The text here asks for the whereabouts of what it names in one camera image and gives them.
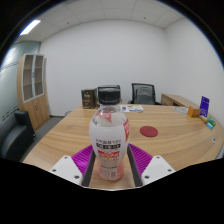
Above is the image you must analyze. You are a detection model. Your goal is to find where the small yellow packet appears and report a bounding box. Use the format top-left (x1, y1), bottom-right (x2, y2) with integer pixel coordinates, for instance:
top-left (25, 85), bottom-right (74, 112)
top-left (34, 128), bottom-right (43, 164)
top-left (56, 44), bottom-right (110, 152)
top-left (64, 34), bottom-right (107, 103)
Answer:
top-left (198, 114), bottom-right (209, 124)

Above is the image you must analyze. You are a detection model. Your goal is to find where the black mesh office chair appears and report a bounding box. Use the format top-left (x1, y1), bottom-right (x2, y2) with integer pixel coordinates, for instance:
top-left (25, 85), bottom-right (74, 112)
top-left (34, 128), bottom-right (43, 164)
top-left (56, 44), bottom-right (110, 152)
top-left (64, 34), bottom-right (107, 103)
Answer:
top-left (128, 82), bottom-right (161, 106)

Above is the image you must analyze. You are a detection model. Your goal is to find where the wooden tissue box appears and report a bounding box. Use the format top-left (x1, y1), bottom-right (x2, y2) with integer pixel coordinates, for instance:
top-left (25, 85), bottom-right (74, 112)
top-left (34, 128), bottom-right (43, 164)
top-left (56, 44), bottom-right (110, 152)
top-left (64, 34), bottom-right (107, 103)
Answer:
top-left (187, 106), bottom-right (202, 118)

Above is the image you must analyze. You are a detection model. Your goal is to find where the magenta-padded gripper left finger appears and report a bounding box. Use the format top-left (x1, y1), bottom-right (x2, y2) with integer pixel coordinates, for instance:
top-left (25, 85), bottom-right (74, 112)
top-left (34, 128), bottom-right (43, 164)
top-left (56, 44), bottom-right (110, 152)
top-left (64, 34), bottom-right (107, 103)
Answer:
top-left (49, 143), bottom-right (98, 188)

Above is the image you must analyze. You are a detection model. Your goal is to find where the green packet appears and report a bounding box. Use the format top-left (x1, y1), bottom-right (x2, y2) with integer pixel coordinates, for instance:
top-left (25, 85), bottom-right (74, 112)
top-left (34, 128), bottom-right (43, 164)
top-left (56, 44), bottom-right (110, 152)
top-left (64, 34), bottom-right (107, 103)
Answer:
top-left (206, 116), bottom-right (217, 127)

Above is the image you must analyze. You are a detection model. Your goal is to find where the flat round red coaster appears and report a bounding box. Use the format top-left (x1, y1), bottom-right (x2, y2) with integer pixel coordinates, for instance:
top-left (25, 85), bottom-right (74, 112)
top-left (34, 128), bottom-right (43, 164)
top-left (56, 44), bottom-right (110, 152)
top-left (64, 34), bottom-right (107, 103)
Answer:
top-left (139, 125), bottom-right (159, 138)

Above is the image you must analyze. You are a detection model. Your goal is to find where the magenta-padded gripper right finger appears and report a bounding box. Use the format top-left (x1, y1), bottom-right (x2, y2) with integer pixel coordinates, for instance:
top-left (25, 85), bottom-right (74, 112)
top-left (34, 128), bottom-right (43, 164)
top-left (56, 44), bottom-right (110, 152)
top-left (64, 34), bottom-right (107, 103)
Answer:
top-left (127, 143), bottom-right (177, 188)

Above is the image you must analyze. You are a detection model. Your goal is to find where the wooden shelf cabinet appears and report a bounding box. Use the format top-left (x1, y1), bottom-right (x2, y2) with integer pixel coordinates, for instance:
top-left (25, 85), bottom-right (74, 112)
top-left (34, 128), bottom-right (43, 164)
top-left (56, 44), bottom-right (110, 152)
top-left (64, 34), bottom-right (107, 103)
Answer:
top-left (17, 53), bottom-right (51, 132)

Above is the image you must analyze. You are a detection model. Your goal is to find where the black leather sofa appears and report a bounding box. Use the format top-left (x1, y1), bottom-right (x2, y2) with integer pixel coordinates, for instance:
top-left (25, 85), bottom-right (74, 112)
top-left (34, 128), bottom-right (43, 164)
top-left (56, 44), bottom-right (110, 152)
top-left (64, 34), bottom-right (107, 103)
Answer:
top-left (0, 110), bottom-right (36, 161)

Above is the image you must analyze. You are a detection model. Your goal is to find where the purple standing card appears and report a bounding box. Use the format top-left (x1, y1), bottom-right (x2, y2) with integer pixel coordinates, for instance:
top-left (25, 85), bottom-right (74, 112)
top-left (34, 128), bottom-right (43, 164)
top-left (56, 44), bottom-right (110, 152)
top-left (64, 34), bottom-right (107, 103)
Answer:
top-left (199, 95), bottom-right (211, 118)

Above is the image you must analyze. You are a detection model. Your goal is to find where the clear bottle with black cap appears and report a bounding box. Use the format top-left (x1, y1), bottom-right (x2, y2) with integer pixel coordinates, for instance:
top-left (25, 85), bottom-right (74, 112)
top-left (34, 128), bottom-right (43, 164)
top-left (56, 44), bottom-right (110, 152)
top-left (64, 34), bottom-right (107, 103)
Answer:
top-left (88, 87), bottom-right (131, 182)

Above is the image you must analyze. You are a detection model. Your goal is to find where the rectangular ceiling light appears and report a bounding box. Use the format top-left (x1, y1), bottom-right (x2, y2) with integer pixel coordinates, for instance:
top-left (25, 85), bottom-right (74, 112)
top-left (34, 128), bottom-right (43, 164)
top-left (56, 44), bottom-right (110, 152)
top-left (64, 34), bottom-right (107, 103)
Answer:
top-left (19, 19), bottom-right (42, 36)

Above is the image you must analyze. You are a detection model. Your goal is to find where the wooden side desk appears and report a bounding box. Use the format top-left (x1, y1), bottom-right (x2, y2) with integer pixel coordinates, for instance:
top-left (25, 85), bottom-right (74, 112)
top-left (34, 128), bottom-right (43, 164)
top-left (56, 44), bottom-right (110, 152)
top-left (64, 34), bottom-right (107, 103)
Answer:
top-left (160, 93), bottom-right (201, 109)

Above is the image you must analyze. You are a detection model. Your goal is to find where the small dark brown box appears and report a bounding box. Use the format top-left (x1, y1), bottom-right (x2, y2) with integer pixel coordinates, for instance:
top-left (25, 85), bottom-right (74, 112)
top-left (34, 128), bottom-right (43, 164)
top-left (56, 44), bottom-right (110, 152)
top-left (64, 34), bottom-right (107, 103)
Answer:
top-left (81, 88), bottom-right (98, 110)

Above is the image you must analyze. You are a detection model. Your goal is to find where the grey office chair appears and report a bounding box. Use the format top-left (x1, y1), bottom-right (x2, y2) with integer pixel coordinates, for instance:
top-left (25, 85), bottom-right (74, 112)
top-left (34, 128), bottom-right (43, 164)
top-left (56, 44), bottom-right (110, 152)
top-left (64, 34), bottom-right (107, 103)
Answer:
top-left (97, 84), bottom-right (122, 104)

